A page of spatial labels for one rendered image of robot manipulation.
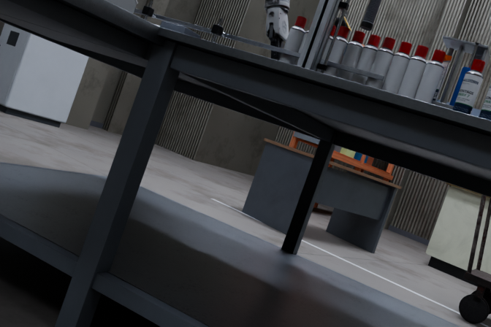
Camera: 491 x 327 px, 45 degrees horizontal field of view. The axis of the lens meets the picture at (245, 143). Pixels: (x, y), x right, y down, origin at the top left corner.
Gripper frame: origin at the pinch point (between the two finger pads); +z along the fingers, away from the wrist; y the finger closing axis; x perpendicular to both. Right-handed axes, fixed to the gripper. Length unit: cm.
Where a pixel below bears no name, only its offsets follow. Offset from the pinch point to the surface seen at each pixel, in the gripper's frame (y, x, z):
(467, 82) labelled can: -3, -60, 15
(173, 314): -61, -1, 77
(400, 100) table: -65, -52, 32
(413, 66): -3.0, -45.1, 8.6
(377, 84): -2.7, -34.4, 13.3
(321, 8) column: -16.8, -20.8, -7.6
